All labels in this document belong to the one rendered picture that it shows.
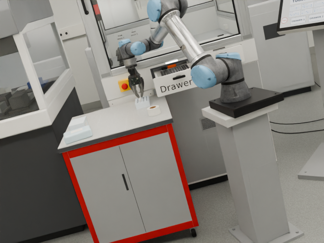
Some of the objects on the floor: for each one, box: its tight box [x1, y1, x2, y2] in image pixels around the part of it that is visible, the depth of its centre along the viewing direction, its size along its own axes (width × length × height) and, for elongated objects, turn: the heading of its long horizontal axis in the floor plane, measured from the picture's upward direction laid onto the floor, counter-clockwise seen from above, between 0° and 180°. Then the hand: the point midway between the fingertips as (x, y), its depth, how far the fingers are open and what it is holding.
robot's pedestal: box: [202, 103, 304, 243], centre depth 223 cm, size 30×30×76 cm
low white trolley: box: [58, 95, 199, 243], centre depth 260 cm, size 58×62×76 cm
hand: (140, 95), depth 262 cm, fingers closed, pressing on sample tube
